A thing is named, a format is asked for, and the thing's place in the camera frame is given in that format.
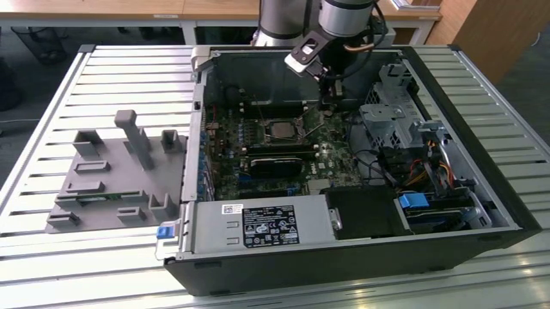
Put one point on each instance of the green motherboard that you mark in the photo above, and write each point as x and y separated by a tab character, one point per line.
336	154

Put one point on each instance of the black plastic air duct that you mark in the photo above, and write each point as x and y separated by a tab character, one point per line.
365	212

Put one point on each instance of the black RAM stick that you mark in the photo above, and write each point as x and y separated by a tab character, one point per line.
280	149

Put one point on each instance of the CPU socket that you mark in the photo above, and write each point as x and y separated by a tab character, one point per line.
265	139

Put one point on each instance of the black PC case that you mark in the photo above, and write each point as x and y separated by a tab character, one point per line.
301	273

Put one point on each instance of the black graphics card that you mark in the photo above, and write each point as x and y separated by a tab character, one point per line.
276	167

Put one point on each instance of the blue disk carrier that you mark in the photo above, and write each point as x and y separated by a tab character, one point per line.
413	202

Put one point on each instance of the wooden cabinet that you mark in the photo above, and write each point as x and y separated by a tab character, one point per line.
495	32

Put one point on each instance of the metal drive cage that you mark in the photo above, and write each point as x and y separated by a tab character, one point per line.
378	112

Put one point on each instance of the green RAM stick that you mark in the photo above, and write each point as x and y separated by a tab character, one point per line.
114	196

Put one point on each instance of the silver CPU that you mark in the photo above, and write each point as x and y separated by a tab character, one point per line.
282	129

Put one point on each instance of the grey power supply unit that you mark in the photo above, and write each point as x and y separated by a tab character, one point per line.
215	225

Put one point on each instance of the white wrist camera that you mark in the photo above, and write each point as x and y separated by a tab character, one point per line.
301	62

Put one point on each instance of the silver chipset heatsink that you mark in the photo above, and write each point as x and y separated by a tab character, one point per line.
320	186

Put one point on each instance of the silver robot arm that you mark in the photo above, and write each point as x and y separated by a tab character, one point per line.
280	19

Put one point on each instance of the blue case latch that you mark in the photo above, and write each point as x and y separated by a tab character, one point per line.
165	232

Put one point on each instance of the grey parts rack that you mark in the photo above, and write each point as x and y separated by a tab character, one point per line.
111	180

